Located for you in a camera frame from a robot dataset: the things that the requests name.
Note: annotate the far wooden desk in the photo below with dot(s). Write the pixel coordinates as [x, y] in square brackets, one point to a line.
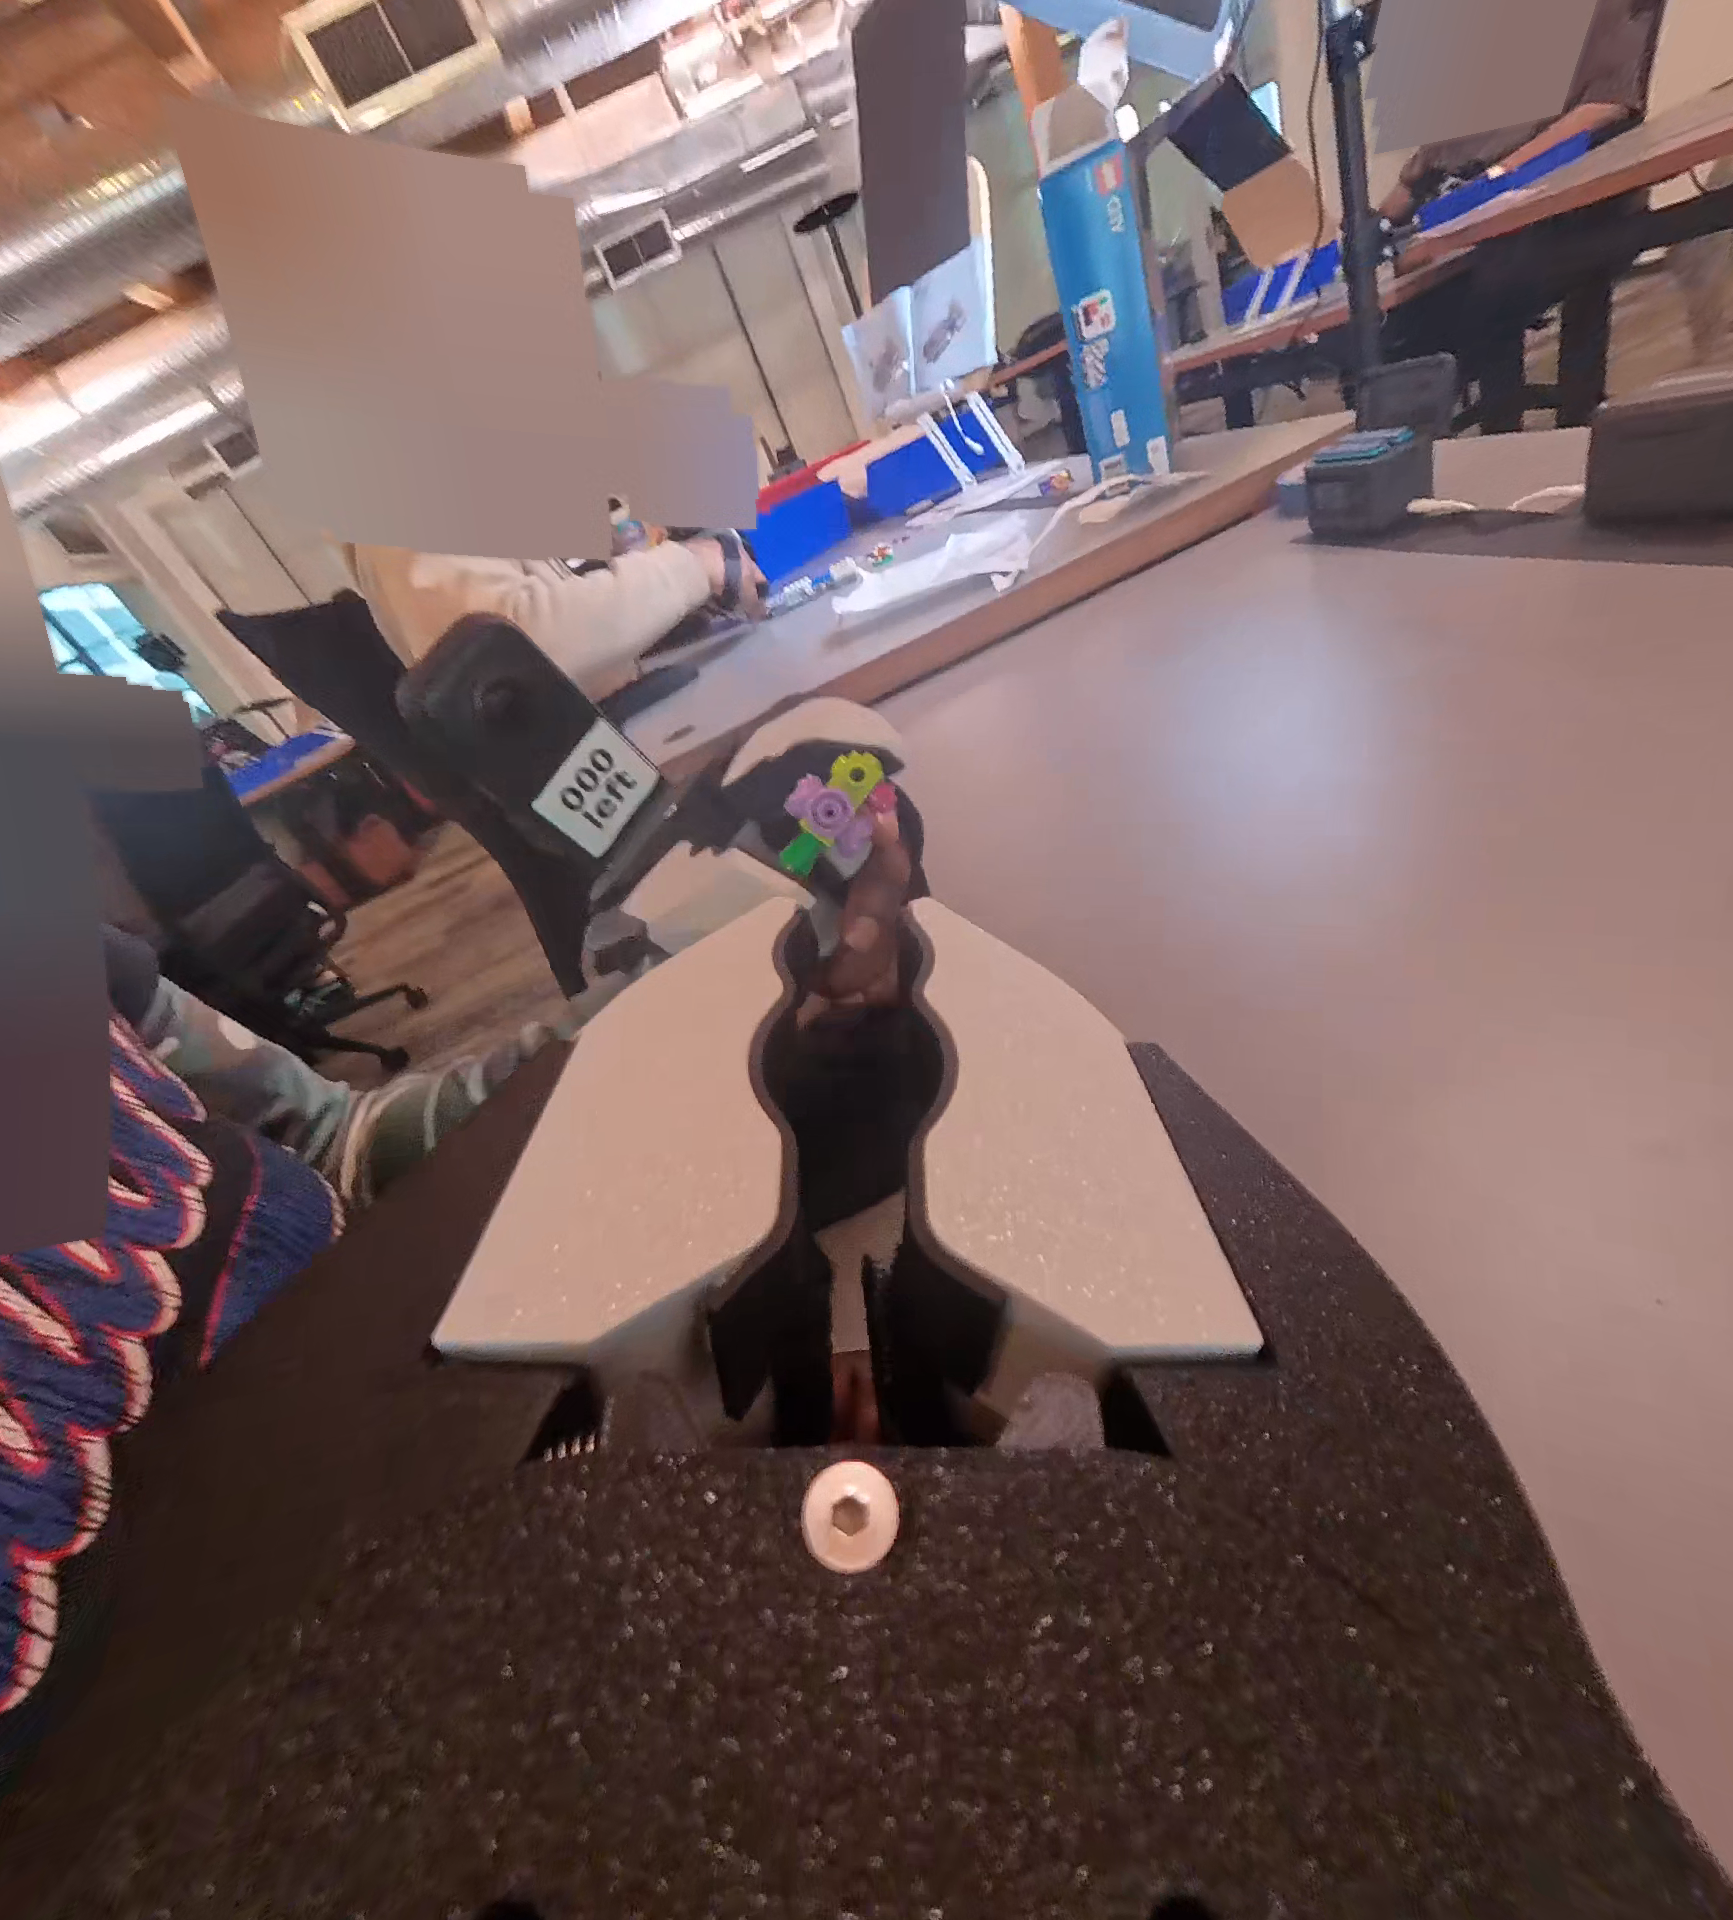
[1629, 149]

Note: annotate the blue red printed shirt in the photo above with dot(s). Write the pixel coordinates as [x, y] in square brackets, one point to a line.
[58, 1426]

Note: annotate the torn white paper bag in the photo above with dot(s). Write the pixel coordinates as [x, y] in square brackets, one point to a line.
[1120, 494]

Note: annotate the ceiling air vent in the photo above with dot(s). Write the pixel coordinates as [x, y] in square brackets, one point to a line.
[387, 52]

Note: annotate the black stand pole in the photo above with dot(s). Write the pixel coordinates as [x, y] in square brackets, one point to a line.
[1355, 210]

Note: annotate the black office chair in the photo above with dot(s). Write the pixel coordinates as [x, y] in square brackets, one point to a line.
[251, 932]
[342, 675]

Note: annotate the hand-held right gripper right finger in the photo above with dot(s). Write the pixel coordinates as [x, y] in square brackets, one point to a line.
[1076, 1201]

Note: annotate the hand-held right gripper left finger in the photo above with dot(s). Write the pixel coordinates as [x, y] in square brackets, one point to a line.
[642, 1201]

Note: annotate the black battery charging case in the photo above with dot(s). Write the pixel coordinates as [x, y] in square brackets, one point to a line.
[1367, 480]

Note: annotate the purple toy flower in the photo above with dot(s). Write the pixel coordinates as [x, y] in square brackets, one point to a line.
[824, 810]

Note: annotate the grey hard case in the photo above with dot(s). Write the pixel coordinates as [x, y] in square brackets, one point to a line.
[1699, 442]

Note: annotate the tall blue box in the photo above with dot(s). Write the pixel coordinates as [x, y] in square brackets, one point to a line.
[1106, 298]

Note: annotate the crumpled white paper bag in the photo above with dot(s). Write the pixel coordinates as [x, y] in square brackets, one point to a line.
[941, 572]

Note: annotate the open instruction booklet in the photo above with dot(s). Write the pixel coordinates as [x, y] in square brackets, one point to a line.
[927, 339]

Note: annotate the person's left hand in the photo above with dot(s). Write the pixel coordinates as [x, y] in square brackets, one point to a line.
[867, 946]

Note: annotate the wood-edged grey desk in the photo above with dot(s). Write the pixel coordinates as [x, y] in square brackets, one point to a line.
[1106, 556]

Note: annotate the person's left forearm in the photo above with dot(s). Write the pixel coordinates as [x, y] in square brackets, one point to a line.
[356, 1111]

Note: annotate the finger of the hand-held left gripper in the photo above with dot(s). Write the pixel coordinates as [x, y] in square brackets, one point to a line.
[715, 908]
[824, 724]

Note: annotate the wall air vent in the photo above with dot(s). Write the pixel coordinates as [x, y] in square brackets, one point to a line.
[637, 252]

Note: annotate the clear book stand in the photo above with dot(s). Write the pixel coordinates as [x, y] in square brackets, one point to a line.
[962, 429]

